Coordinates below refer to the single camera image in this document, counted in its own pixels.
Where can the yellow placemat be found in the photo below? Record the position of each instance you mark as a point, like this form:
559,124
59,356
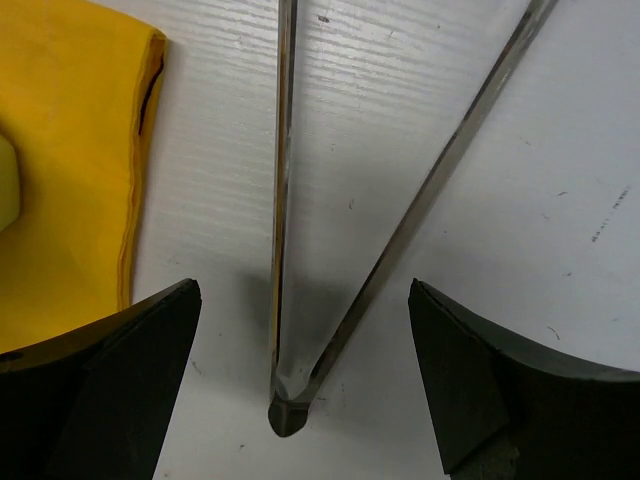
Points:
80,85

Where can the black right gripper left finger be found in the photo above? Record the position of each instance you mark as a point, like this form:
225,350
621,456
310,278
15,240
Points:
96,402

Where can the pale yellow mug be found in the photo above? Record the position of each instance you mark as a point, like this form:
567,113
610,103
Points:
9,185

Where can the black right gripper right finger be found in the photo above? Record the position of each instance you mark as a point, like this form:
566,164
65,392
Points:
506,407

